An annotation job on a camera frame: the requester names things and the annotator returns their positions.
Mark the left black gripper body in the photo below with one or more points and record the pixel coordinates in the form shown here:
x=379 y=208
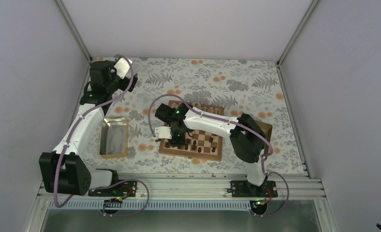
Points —
x=111 y=87

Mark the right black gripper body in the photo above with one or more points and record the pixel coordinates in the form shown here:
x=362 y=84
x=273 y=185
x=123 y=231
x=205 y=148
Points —
x=181 y=140

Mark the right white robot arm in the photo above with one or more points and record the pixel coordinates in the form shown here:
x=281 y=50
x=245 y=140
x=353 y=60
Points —
x=245 y=135

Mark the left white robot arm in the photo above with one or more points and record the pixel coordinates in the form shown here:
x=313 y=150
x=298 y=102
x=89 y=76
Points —
x=63 y=170

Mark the wooden chess board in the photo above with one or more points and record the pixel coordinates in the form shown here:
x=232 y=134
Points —
x=200 y=144

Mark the floral patterned table mat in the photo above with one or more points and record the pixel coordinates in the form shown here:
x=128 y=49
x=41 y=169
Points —
x=239 y=86

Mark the left silver metal tray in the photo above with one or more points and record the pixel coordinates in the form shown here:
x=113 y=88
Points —
x=114 y=137

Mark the right gold metal tray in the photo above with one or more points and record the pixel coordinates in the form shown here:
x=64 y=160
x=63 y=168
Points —
x=266 y=134

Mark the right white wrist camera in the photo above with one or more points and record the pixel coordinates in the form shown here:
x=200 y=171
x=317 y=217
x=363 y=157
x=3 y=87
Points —
x=163 y=132

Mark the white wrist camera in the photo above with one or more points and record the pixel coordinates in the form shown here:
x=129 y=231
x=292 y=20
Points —
x=122 y=67
x=163 y=132

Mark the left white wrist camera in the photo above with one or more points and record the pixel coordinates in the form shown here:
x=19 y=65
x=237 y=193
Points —
x=122 y=67

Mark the aluminium rail frame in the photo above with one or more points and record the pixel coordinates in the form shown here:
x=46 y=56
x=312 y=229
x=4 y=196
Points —
x=214 y=186

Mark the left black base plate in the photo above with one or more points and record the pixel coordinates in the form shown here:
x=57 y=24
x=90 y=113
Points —
x=122 y=190

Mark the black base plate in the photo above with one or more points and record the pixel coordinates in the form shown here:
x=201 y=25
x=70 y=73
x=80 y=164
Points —
x=122 y=190
x=244 y=189

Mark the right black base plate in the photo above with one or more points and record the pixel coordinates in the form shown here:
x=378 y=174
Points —
x=244 y=189

